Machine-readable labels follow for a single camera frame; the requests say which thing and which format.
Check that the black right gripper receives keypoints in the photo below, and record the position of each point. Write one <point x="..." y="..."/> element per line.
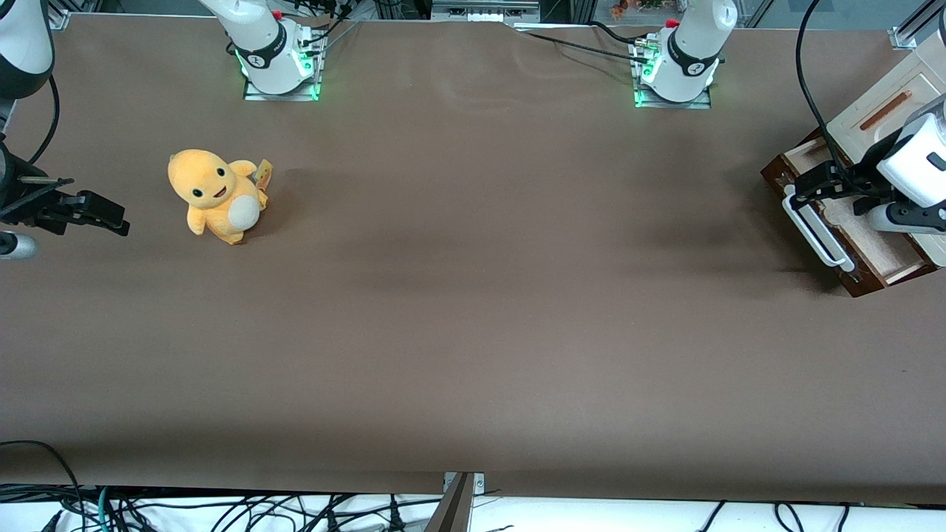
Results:
<point x="16" y="198"/>

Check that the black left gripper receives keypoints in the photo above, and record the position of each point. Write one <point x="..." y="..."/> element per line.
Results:
<point x="866" y="176"/>

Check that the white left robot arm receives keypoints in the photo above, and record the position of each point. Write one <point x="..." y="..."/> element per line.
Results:
<point x="687" y="52"/>

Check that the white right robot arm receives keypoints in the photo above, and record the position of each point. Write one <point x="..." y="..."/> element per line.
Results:
<point x="266" y="44"/>

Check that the cream drawer cabinet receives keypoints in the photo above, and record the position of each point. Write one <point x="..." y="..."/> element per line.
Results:
<point x="850" y="125"/>

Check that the dark wooden base board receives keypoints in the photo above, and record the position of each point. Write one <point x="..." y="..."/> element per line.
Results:
<point x="857" y="287"/>

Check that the yellow plush toy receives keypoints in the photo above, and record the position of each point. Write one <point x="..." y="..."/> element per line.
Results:
<point x="214" y="192"/>

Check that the yellow paper tag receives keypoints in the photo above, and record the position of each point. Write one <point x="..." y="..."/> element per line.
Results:
<point x="264" y="174"/>

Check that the brown table cover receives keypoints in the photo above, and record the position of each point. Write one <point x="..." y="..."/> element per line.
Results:
<point x="473" y="295"/>

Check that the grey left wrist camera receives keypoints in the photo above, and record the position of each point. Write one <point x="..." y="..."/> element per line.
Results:
<point x="887" y="218"/>

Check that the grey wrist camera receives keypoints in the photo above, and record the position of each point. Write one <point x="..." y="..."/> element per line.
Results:
<point x="15" y="246"/>
<point x="887" y="218"/>

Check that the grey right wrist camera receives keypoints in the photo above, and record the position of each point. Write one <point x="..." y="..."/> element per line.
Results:
<point x="15" y="246"/>

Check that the aluminium frame profile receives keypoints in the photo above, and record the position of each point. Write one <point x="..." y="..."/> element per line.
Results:
<point x="913" y="29"/>

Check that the small aluminium corner bracket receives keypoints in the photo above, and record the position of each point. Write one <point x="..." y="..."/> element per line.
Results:
<point x="59" y="18"/>

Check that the grey metal frame device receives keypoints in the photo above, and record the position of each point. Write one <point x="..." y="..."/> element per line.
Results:
<point x="484" y="10"/>

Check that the metal table clamp bracket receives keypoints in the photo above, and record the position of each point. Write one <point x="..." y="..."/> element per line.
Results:
<point x="458" y="510"/>

